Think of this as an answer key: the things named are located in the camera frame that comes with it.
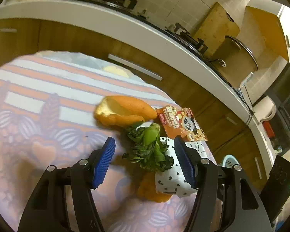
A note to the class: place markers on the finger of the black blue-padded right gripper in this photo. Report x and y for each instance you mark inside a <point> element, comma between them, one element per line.
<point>242,208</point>

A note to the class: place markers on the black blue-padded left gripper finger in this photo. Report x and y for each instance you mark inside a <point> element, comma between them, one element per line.
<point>46,209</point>

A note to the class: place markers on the white patterned paper wrapper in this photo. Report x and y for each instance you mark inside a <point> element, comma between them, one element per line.
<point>172,181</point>

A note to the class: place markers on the orange peel piece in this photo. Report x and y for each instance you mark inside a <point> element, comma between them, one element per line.
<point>147,190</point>
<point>123,111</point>

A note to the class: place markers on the green leafy vegetable scrap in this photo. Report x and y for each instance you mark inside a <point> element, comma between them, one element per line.
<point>147,149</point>

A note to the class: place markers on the panda snack wrapper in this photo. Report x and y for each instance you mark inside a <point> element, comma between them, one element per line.
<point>180,122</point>

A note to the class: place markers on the light blue perforated trash basket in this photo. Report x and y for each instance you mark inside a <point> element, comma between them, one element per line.
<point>229,161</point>

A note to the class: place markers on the dark kitchen window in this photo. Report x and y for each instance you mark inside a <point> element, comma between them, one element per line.
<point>279,92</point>

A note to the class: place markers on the wooden base cabinets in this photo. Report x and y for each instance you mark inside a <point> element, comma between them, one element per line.
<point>226,132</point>

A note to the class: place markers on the red box on windowsill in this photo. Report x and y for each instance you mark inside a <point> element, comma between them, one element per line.
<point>269,130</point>

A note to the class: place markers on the white electric kettle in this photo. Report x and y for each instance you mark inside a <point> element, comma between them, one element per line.
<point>265,110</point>

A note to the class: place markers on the floral pink tablecloth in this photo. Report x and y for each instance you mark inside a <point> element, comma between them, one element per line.
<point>46,118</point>

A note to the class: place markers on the white power meter plug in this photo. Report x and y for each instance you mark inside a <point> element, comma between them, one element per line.
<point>246,79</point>

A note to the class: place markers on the brown rice cooker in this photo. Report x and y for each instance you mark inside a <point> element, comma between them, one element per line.
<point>234,61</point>

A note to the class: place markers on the white upper cabinet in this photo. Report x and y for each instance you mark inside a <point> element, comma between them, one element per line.
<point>275,28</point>

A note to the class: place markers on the wooden cutting board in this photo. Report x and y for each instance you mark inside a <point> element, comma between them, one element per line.
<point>216,25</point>

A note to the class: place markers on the black gas stove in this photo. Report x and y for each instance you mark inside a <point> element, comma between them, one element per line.
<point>175,31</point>

